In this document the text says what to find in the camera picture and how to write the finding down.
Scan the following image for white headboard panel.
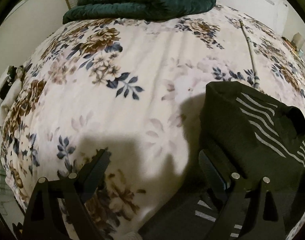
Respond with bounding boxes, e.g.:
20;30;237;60
217;0;289;35

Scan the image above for floral fleece bed blanket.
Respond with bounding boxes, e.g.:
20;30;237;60
0;5;305;239

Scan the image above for black striped small garment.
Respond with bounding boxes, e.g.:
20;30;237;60
139;82;305;239

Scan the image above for cluttered bedside items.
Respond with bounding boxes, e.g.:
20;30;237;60
281;33;305;76

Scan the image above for white and black clothes pile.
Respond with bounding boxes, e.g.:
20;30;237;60
0;66;24;127

